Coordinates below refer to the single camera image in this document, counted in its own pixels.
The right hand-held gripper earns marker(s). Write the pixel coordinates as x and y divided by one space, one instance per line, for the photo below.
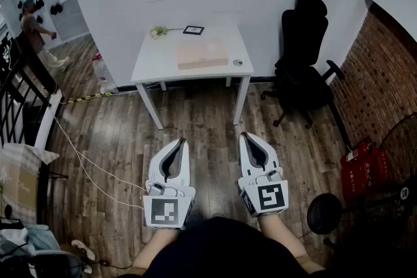
270 197

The red fire extinguisher box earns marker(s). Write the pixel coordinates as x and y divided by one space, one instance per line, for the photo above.
361 179

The cluster of black caps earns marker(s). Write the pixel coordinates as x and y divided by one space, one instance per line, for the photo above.
56 8

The black standing fan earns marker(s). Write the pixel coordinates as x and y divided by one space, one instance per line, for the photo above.
324 213

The person's black shirt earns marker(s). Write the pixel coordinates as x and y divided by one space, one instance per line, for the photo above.
221 250

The white slipper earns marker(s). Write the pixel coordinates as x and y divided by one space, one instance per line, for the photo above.
84 249

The black office chair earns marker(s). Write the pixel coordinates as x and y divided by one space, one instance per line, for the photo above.
299 42

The person's left forearm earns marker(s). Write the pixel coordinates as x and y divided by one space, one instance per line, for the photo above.
153 247

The red fire extinguisher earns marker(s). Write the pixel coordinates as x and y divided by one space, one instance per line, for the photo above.
358 149

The artificial flower bunch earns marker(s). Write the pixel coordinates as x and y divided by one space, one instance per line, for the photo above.
159 32

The white square table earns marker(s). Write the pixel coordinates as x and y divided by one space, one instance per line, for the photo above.
156 55

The black stair railing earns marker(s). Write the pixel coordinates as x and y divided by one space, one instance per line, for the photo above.
13 91

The cardboard box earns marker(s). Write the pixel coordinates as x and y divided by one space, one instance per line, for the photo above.
16 179
200 55

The person's right forearm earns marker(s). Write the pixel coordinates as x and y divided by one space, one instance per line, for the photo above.
283 234

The black picture frame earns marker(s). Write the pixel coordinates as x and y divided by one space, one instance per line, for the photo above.
193 30

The light blue cloth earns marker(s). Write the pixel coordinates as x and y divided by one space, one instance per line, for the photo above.
39 237

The clear plastic jug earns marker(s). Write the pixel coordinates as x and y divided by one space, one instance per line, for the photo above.
102 70

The yellow black striped tape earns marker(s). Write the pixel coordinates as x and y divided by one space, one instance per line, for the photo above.
89 96

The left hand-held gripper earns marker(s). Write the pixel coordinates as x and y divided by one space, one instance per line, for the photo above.
164 211

